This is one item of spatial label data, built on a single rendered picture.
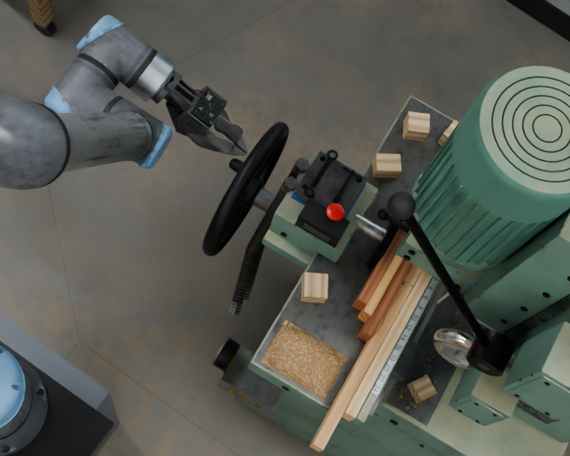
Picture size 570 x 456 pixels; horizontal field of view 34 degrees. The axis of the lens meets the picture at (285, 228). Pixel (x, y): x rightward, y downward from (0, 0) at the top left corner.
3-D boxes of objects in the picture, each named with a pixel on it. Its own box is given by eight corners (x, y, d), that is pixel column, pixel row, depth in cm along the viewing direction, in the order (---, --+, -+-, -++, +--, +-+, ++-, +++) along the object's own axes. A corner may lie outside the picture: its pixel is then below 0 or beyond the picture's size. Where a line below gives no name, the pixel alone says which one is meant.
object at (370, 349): (483, 130, 176) (490, 121, 173) (493, 136, 176) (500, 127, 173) (308, 446, 154) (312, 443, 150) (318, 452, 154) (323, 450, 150)
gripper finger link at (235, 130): (254, 148, 182) (217, 119, 179) (243, 154, 187) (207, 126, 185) (262, 137, 183) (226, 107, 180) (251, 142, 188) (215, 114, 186)
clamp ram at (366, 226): (360, 206, 168) (371, 189, 159) (396, 228, 167) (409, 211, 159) (337, 247, 165) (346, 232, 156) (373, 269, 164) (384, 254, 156)
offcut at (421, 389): (422, 376, 170) (427, 374, 167) (432, 395, 169) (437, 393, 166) (406, 384, 169) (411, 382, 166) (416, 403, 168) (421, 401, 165)
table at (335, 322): (361, 82, 183) (368, 68, 177) (496, 160, 182) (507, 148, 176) (199, 341, 163) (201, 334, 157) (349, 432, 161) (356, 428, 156)
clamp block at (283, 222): (307, 166, 173) (315, 147, 164) (369, 204, 172) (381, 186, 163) (267, 231, 168) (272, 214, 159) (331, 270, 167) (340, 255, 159)
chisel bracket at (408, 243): (410, 223, 159) (423, 206, 151) (481, 265, 159) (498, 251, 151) (390, 258, 157) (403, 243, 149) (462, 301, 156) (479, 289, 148)
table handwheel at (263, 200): (252, 126, 158) (177, 265, 167) (354, 185, 157) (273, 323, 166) (286, 109, 186) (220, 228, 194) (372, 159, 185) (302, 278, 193)
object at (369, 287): (399, 222, 168) (406, 213, 163) (407, 227, 168) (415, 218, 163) (351, 306, 162) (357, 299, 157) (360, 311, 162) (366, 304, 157)
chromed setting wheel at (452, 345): (428, 333, 156) (450, 317, 145) (492, 371, 156) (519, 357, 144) (420, 348, 155) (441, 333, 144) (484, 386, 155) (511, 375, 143)
